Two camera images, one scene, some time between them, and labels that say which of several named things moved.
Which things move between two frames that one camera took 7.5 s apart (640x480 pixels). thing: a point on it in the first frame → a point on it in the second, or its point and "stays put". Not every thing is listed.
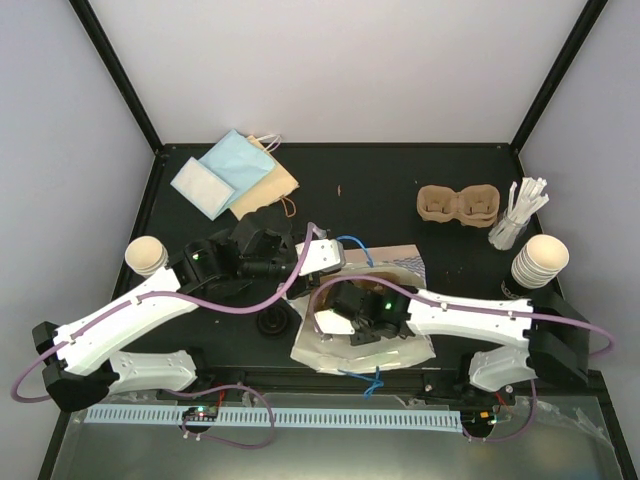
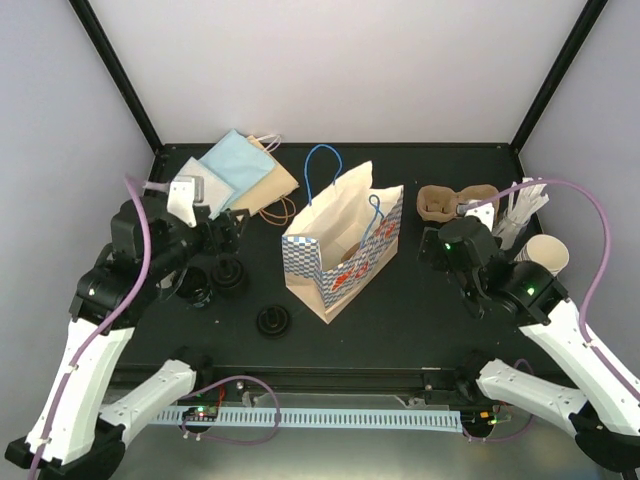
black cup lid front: x=272 y=322 stays put
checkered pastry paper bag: x=395 y=265 → x=340 y=244
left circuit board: x=201 y=413 stays put
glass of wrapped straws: x=530 y=197 stays put
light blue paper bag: x=240 y=163 stays put
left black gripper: x=312 y=282 → x=218 y=245
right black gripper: x=365 y=339 → x=439 y=260
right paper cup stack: x=539 y=261 stays put
